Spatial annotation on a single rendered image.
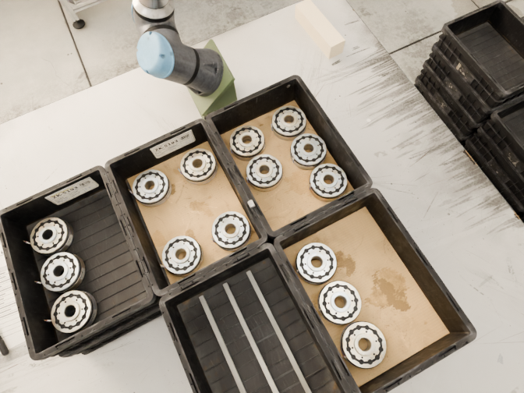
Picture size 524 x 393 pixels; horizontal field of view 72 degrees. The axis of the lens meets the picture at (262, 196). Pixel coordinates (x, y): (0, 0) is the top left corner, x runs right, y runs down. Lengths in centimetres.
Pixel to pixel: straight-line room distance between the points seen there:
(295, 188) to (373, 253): 27
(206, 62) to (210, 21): 145
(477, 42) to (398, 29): 77
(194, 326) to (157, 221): 30
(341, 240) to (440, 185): 42
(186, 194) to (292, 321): 45
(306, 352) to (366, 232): 34
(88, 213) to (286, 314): 62
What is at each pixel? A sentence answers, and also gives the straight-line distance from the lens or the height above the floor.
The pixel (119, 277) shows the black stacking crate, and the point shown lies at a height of 83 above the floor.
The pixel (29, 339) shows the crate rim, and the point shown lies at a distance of 103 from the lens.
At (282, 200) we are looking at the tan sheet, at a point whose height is 83.
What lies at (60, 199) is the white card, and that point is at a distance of 114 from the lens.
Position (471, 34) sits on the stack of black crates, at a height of 49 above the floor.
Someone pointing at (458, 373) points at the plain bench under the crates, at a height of 70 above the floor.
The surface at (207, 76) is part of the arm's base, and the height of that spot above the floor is 87.
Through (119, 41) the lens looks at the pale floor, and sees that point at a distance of 271.
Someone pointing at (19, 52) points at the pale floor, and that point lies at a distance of 298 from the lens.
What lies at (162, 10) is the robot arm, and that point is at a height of 103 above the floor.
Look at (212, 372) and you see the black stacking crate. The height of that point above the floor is 83.
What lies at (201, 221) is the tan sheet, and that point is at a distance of 102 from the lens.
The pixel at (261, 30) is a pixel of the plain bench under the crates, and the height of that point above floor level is 70.
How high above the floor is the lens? 179
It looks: 69 degrees down
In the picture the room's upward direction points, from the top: 8 degrees counter-clockwise
